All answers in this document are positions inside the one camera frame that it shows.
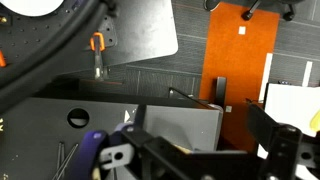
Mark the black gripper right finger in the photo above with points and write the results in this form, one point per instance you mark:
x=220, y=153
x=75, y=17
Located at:
x=283, y=143

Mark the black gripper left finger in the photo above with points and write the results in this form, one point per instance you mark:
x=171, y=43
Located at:
x=156, y=146

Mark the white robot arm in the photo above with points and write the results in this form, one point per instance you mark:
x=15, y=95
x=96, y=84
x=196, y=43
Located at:
x=30, y=6

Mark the white flat board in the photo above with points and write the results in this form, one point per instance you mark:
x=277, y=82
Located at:
x=290, y=103

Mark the small white floor tag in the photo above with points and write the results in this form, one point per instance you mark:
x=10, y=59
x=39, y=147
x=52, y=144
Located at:
x=228, y=109
x=242, y=30

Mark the white floor tape strip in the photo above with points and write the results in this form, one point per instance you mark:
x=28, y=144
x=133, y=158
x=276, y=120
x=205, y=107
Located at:
x=266, y=76
x=307, y=73

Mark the black table leg bar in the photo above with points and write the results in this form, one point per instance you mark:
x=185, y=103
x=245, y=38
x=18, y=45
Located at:
x=221, y=91

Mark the dark plate rounded corner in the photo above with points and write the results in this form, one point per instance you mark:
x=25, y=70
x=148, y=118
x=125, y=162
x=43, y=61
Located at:
x=143, y=30

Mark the black office chair base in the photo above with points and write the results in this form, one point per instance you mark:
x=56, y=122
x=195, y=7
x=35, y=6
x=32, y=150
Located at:
x=247, y=15

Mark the black optical breadboard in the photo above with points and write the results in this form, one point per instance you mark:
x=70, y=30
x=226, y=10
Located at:
x=26, y=33

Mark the black corner bracket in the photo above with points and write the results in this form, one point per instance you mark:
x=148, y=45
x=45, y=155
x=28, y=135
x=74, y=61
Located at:
x=110, y=33

